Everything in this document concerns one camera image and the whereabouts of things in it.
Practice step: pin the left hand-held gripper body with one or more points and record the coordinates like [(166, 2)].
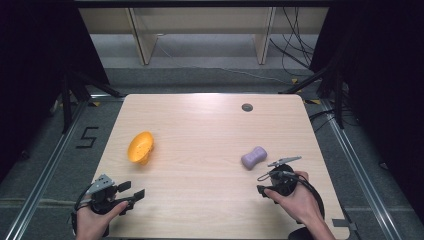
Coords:
[(101, 186)]

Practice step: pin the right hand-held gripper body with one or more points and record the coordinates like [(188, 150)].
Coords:
[(283, 183)]

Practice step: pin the purple soap bar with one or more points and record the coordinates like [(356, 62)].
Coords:
[(254, 157)]

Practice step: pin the orange soap dish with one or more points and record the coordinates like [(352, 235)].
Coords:
[(140, 148)]

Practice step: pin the person's right hand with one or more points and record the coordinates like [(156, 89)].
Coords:
[(298, 203)]

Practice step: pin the person's left hand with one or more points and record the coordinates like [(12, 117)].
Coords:
[(91, 223)]

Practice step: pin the grey tape piece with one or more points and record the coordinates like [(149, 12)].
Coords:
[(341, 222)]

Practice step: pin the grey round table grommet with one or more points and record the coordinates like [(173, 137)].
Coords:
[(247, 107)]

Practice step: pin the black tripod stand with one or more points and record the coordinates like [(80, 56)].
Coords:
[(68, 100), (337, 96)]

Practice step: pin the yellow black tape marker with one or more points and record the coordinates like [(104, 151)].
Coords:
[(294, 81)]

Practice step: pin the black curtain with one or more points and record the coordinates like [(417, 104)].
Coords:
[(40, 73), (383, 83)]

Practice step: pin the aluminium floor rail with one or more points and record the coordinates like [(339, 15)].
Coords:
[(363, 186), (43, 180)]

